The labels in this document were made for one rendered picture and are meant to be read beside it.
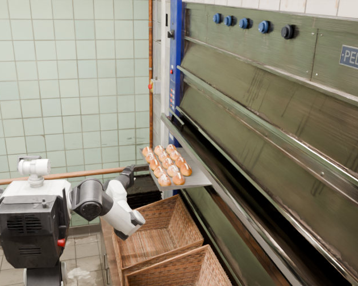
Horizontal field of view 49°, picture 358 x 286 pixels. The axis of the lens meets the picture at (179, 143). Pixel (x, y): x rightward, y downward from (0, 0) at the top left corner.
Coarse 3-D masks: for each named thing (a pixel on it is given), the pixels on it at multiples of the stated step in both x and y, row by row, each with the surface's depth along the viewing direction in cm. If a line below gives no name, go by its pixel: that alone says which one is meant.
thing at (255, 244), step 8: (216, 192) 206; (224, 200) 197; (224, 208) 196; (232, 216) 187; (240, 224) 179; (248, 232) 172; (248, 240) 172; (256, 240) 166; (256, 248) 165; (264, 256) 158; (272, 264) 152; (280, 272) 147; (280, 280) 147; (288, 280) 143
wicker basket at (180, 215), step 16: (144, 208) 266; (160, 208) 270; (176, 208) 268; (144, 224) 271; (160, 224) 275; (176, 224) 265; (192, 224) 238; (128, 240) 263; (144, 240) 264; (160, 240) 264; (176, 240) 258; (192, 240) 234; (144, 256) 247; (160, 256) 218; (128, 272) 216; (144, 272) 219
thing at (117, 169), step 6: (114, 168) 223; (120, 168) 223; (54, 174) 214; (60, 174) 214; (66, 174) 215; (72, 174) 215; (78, 174) 216; (84, 174) 217; (90, 174) 218; (96, 174) 219; (0, 180) 206; (6, 180) 206; (12, 180) 207; (18, 180) 208
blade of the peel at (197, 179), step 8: (184, 152) 254; (144, 160) 239; (192, 160) 243; (192, 168) 232; (152, 176) 220; (184, 176) 221; (192, 176) 221; (200, 176) 221; (184, 184) 212; (192, 184) 210; (200, 184) 211; (208, 184) 212
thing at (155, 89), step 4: (152, 80) 304; (160, 80) 305; (156, 84) 301; (160, 84) 302; (152, 88) 302; (156, 88) 302; (160, 88) 303; (152, 92) 303; (156, 92) 303; (160, 92) 304
